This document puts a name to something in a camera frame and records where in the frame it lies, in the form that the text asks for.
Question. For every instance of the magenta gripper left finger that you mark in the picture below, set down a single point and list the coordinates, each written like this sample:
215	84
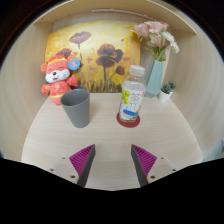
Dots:
75	168

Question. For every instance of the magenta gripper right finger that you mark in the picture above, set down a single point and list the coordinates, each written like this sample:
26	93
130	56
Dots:
149	167

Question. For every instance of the clear plastic water bottle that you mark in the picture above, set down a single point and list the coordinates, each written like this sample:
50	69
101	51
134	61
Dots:
133	90

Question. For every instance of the red round coaster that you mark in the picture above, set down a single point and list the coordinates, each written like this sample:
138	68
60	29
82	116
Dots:
128	124

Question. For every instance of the grey plastic cup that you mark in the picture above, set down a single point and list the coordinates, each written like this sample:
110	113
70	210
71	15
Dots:
76	104

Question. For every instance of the small potted succulent white pot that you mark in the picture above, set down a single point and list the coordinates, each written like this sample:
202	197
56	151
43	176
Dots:
165	93

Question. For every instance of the teal ceramic vase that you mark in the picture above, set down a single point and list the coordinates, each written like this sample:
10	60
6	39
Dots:
153	79

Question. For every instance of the red plush toy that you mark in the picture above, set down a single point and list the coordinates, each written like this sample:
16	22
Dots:
57	76

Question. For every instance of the yellow poppy flower painting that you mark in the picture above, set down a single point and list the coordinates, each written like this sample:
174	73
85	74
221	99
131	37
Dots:
105	49

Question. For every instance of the pink white flower bouquet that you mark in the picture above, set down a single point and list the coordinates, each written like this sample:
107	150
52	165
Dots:
157	37

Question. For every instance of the wooden wall shelf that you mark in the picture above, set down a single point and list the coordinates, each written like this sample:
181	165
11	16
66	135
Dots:
147	9

